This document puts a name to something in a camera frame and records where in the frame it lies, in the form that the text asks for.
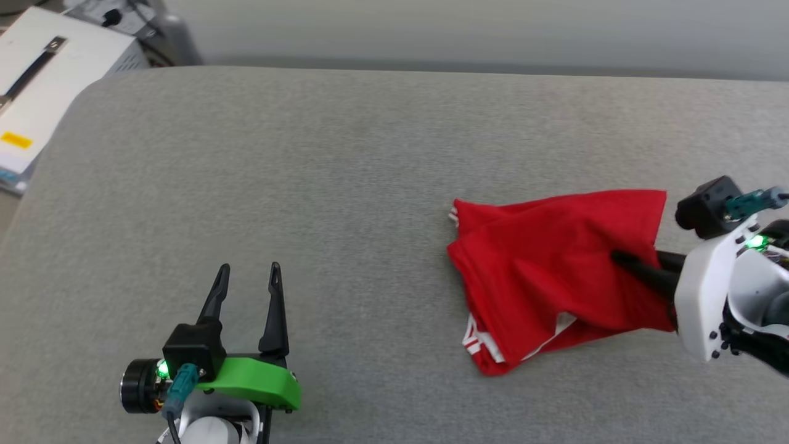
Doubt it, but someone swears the red and white garment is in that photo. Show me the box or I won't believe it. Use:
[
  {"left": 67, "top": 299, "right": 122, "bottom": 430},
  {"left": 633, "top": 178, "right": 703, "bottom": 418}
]
[{"left": 446, "top": 189, "right": 677, "bottom": 377}]

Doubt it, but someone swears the white box with black strap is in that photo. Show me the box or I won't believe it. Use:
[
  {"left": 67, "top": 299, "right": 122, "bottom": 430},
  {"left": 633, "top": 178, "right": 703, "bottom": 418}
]
[{"left": 0, "top": 6, "right": 150, "bottom": 198}]

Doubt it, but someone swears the grey case with white label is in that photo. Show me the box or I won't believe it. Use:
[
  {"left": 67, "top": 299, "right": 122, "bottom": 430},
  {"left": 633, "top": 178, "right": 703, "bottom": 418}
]
[{"left": 62, "top": 0, "right": 205, "bottom": 68}]

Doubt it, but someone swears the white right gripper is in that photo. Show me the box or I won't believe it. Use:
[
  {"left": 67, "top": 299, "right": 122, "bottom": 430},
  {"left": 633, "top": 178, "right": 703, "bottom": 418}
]
[{"left": 610, "top": 213, "right": 789, "bottom": 364}]

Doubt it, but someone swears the black cable with teal plug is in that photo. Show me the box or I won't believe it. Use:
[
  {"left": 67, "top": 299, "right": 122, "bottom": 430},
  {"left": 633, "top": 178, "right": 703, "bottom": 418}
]
[
  {"left": 724, "top": 186, "right": 789, "bottom": 222},
  {"left": 161, "top": 363, "right": 200, "bottom": 444}
]

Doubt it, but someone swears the grey fabric sofa seat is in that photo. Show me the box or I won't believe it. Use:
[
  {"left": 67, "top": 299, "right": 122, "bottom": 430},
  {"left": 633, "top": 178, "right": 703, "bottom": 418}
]
[{"left": 0, "top": 65, "right": 789, "bottom": 444}]

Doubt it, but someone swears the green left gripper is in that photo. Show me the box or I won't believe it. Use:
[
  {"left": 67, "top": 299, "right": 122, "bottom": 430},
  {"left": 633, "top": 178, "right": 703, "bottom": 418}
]
[{"left": 120, "top": 261, "right": 302, "bottom": 415}]

